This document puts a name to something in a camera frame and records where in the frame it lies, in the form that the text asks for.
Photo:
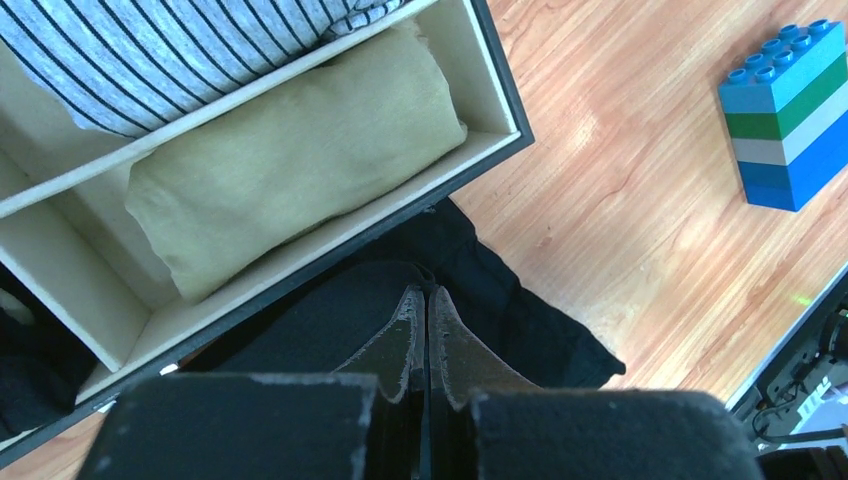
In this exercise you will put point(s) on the black rolled cloth bottom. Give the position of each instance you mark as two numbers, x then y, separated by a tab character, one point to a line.
43	365

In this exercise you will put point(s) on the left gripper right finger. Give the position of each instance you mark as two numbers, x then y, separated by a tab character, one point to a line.
463	363

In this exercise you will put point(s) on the black underwear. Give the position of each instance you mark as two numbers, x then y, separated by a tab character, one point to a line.
321	324

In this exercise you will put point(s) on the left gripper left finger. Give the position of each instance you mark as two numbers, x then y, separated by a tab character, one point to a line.
395	354

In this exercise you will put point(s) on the blue green brick stack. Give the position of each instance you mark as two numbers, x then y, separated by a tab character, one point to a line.
785	110

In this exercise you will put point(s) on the olive green rolled cloth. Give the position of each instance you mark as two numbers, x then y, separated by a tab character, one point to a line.
322	144

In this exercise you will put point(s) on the striped rolled cloth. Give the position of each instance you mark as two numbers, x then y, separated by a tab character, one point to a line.
128	68

